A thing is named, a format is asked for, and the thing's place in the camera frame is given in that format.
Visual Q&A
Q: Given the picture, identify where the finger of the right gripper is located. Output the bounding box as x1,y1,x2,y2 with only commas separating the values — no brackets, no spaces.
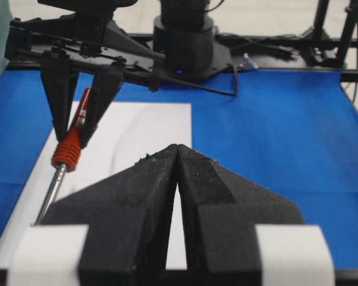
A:
82,64,124,149
40,49,78,142

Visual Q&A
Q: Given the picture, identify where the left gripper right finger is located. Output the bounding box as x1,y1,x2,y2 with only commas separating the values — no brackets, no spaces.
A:
177,145,304,276

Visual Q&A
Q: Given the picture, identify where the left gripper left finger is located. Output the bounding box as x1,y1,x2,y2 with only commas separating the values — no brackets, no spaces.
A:
42,144,178,280

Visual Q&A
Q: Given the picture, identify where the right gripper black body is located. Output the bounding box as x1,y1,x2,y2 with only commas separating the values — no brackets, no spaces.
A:
5,12,165,91

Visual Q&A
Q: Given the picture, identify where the red handled soldering iron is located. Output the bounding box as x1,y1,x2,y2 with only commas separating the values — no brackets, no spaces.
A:
33,88,91,225

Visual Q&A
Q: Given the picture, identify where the black soldering iron cord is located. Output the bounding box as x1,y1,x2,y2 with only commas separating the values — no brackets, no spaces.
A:
155,64,239,97

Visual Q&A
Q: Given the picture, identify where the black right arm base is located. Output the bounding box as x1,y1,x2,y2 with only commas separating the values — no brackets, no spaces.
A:
149,1,238,80

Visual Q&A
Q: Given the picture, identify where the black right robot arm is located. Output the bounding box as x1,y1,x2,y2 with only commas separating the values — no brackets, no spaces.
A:
5,1,165,148

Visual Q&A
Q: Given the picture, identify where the large white base board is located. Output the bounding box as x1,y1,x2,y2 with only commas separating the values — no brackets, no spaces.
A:
0,102,192,268

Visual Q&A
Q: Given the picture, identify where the black aluminium frame post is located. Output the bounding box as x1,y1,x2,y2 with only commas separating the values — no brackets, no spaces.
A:
214,0,358,83

